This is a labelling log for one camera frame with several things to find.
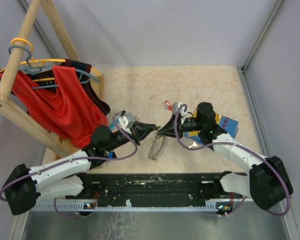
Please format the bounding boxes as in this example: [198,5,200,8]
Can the red shirt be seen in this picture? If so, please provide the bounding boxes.
[12,65,108,149]

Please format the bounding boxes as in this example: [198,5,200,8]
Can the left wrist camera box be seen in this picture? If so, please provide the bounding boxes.
[118,112,136,135]

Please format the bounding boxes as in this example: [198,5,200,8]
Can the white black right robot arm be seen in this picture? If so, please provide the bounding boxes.
[158,101,293,214]

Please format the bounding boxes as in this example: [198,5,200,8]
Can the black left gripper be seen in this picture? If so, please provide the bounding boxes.
[105,119,157,152]

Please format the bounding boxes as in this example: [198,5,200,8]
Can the red key tag white label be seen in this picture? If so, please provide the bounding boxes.
[165,100,171,108]

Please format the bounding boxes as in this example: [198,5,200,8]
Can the teal clothes hanger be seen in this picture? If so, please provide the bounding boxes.
[0,44,101,94]

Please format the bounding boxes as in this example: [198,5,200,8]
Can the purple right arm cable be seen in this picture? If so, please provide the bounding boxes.
[173,103,292,217]

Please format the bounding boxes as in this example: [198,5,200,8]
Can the blue handled key ring disc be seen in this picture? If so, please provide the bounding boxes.
[108,116,139,131]

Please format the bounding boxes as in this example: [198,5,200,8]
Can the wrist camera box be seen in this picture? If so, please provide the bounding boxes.
[171,102,187,118]
[118,112,136,135]

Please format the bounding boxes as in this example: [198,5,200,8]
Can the aluminium frame rail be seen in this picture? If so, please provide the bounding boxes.
[239,0,300,240]

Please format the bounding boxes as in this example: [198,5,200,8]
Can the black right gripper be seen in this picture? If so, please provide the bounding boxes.
[157,114,204,140]

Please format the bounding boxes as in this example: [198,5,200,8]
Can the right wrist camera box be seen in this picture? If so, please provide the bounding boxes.
[171,102,187,118]

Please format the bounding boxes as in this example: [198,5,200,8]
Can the yellow blue cartoon cloth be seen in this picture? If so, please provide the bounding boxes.
[183,102,239,145]

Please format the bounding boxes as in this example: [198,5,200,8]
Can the steel key ring disc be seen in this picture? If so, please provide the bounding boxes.
[148,134,168,161]

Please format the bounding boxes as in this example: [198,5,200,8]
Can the wooden clothes rack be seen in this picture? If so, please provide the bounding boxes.
[0,0,107,161]

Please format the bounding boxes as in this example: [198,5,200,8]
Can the yellow clothes hanger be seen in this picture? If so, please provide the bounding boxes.
[1,37,102,82]

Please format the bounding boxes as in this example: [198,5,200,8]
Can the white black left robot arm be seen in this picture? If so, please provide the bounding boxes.
[0,120,158,216]

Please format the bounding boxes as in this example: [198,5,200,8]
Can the loose silver key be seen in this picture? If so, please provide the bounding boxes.
[188,141,199,149]

